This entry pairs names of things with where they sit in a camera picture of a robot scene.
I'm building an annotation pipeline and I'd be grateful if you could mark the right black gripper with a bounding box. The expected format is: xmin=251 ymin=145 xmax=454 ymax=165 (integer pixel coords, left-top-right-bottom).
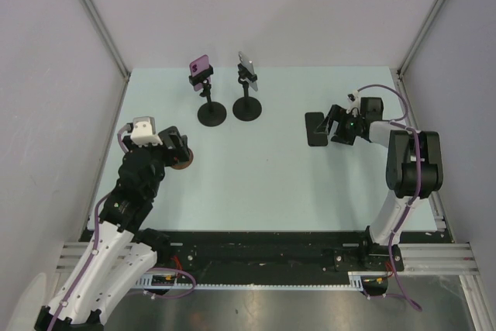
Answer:
xmin=315 ymin=105 xmax=364 ymax=146

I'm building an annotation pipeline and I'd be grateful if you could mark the black phone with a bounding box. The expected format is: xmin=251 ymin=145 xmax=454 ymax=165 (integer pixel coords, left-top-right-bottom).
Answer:
xmin=305 ymin=112 xmax=329 ymax=147

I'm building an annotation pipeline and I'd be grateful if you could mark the rusty base phone stand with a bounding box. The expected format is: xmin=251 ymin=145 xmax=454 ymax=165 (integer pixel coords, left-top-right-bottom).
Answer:
xmin=170 ymin=148 xmax=194 ymax=171

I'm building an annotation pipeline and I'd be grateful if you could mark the black stand holding purple phone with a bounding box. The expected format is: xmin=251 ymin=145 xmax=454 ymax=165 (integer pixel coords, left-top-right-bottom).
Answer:
xmin=197 ymin=66 xmax=227 ymax=127

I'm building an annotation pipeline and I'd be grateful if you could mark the purple phone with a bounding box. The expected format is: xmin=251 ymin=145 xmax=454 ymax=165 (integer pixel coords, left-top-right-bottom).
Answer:
xmin=188 ymin=54 xmax=212 ymax=91

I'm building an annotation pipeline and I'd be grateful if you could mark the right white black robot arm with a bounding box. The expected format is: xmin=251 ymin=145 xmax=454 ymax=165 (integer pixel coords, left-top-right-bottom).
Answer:
xmin=305 ymin=94 xmax=443 ymax=271

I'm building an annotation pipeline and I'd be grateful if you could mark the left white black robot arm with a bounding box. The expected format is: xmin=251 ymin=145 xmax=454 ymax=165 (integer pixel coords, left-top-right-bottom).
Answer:
xmin=34 ymin=118 xmax=192 ymax=330

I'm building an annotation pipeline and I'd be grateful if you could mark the black stand holding white phone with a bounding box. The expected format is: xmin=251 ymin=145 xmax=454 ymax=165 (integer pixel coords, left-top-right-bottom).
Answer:
xmin=232 ymin=75 xmax=262 ymax=122

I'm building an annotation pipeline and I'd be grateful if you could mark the white silver phone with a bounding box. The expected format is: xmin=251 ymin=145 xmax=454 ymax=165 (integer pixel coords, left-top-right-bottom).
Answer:
xmin=238 ymin=51 xmax=258 ymax=91

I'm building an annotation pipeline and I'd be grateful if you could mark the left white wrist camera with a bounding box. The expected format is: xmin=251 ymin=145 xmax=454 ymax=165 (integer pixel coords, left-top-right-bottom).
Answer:
xmin=127 ymin=116 xmax=163 ymax=150

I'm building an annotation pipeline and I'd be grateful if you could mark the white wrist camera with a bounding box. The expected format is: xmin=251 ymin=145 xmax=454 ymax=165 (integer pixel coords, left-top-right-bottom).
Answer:
xmin=127 ymin=116 xmax=163 ymax=150
xmin=347 ymin=90 xmax=360 ymax=110

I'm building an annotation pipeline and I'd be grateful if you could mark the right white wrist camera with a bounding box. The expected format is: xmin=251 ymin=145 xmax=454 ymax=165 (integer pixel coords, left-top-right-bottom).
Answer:
xmin=347 ymin=90 xmax=360 ymax=110

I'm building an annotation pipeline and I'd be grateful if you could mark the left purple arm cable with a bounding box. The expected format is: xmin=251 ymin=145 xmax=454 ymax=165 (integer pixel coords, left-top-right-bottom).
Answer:
xmin=44 ymin=123 xmax=198 ymax=331

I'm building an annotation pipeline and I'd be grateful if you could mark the white slotted cable duct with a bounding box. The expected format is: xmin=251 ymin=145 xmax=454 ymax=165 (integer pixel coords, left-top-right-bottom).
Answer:
xmin=131 ymin=272 xmax=392 ymax=291

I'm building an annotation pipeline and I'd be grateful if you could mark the right aluminium frame post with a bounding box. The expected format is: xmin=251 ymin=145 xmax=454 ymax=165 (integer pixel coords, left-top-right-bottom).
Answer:
xmin=396 ymin=0 xmax=448 ymax=79

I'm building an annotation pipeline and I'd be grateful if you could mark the aluminium frame post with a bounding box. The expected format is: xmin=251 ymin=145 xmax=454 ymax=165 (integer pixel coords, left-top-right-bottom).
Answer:
xmin=57 ymin=0 xmax=131 ymax=80
xmin=396 ymin=0 xmax=448 ymax=79

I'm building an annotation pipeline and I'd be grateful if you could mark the left aluminium frame post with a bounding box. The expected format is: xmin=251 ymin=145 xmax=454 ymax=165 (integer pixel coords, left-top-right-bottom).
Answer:
xmin=57 ymin=0 xmax=131 ymax=80

